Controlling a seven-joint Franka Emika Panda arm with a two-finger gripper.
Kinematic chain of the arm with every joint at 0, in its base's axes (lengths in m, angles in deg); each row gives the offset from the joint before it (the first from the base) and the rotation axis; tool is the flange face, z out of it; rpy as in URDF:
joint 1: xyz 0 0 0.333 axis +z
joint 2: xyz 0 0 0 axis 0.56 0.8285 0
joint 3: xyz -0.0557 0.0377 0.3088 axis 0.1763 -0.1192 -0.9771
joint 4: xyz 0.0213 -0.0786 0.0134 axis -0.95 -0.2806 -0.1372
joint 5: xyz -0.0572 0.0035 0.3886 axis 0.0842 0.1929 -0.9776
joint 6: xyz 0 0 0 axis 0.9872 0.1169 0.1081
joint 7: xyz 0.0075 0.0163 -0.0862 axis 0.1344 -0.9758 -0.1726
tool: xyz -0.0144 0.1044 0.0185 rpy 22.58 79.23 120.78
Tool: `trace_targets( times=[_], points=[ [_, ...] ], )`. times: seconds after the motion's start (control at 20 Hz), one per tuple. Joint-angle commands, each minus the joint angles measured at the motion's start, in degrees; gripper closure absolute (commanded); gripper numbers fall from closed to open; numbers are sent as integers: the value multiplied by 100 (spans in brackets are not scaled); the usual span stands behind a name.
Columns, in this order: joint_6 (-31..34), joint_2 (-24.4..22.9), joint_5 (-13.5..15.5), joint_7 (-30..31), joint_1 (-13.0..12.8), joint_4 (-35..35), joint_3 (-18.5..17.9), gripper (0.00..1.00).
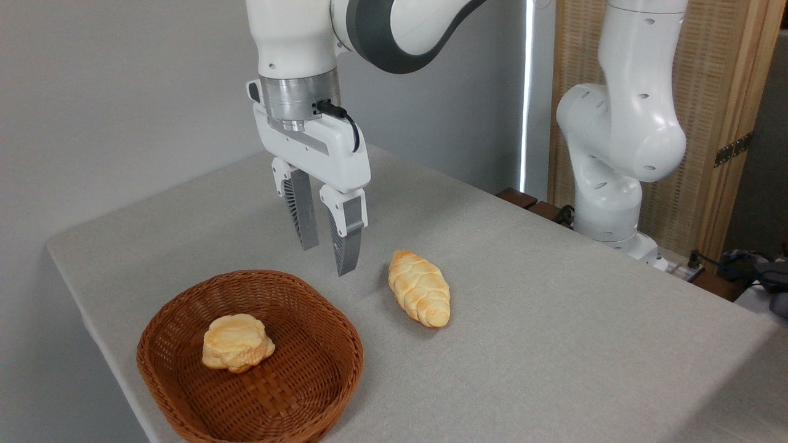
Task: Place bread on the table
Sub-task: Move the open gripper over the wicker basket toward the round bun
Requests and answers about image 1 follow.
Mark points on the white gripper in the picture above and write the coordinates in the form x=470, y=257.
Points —
x=320, y=151

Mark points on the round golden bread roll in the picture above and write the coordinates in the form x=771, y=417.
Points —
x=237, y=341

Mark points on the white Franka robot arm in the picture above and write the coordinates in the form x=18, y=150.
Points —
x=622, y=123

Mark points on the braided long bread loaf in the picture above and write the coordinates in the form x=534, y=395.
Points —
x=420, y=289

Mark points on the brown wicker basket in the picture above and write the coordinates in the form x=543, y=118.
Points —
x=289, y=394

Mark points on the dark wooden base board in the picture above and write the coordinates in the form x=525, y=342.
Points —
x=523, y=198

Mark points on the metal screen hinge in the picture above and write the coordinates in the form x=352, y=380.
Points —
x=732, y=149

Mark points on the dark grey bundled gear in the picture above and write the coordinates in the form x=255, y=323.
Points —
x=766, y=277

